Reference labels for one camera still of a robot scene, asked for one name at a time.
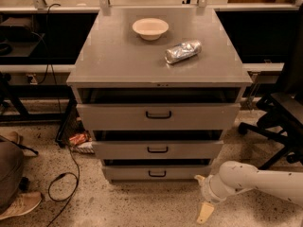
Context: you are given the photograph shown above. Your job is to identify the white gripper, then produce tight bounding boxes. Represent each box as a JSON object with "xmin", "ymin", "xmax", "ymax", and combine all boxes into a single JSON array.
[{"xmin": 194, "ymin": 175, "xmax": 226, "ymax": 224}]

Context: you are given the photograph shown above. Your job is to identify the crushed silver can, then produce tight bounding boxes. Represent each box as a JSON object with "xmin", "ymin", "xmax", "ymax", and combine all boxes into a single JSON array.
[{"xmin": 165, "ymin": 40, "xmax": 202, "ymax": 64}]

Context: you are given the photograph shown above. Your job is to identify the grey bottom drawer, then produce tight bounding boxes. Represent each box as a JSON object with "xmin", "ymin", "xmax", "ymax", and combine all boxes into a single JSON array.
[{"xmin": 102, "ymin": 166, "xmax": 211, "ymax": 182}]

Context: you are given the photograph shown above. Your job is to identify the grey metal drawer cabinet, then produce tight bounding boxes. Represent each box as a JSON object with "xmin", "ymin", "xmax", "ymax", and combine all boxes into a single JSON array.
[{"xmin": 65, "ymin": 7, "xmax": 253, "ymax": 184}]

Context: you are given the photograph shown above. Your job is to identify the orange snack packet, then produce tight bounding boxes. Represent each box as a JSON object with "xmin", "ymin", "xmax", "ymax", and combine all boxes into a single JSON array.
[{"xmin": 69, "ymin": 133, "xmax": 89, "ymax": 146}]

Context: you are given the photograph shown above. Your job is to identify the grey top drawer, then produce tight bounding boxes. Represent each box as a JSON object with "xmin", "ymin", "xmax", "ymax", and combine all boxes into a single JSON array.
[{"xmin": 77, "ymin": 103, "xmax": 240, "ymax": 131}]

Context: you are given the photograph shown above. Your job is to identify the person's trouser leg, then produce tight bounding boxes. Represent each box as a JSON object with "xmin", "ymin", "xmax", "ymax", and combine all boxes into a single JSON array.
[{"xmin": 0, "ymin": 142, "xmax": 24, "ymax": 214}]

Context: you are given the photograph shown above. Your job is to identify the grey middle drawer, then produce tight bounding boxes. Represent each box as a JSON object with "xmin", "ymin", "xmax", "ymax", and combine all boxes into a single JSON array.
[{"xmin": 93, "ymin": 141, "xmax": 223, "ymax": 160}]

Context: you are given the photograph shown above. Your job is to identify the beige sneaker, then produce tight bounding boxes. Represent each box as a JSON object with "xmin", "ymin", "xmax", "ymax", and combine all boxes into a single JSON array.
[{"xmin": 0, "ymin": 192, "xmax": 42, "ymax": 220}]

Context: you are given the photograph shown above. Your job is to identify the black office chair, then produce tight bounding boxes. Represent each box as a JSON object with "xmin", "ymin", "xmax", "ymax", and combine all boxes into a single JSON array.
[{"xmin": 238, "ymin": 5, "xmax": 303, "ymax": 170}]

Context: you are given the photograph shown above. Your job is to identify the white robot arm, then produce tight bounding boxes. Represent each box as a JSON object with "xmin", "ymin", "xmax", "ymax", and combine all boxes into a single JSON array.
[{"xmin": 194, "ymin": 161, "xmax": 303, "ymax": 224}]

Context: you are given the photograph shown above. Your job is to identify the grey drawer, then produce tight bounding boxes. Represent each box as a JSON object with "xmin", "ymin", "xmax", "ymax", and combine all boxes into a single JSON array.
[
  {"xmin": 77, "ymin": 103, "xmax": 240, "ymax": 131},
  {"xmin": 102, "ymin": 166, "xmax": 211, "ymax": 182},
  {"xmin": 93, "ymin": 141, "xmax": 223, "ymax": 160}
]

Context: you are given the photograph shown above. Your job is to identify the black floor cable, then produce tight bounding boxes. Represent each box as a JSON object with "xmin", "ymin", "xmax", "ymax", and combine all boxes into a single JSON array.
[{"xmin": 46, "ymin": 147, "xmax": 81, "ymax": 227}]

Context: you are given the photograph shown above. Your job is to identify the black hanging cable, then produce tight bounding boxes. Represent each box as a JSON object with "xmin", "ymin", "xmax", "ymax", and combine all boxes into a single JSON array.
[{"xmin": 31, "ymin": 3, "xmax": 64, "ymax": 115}]

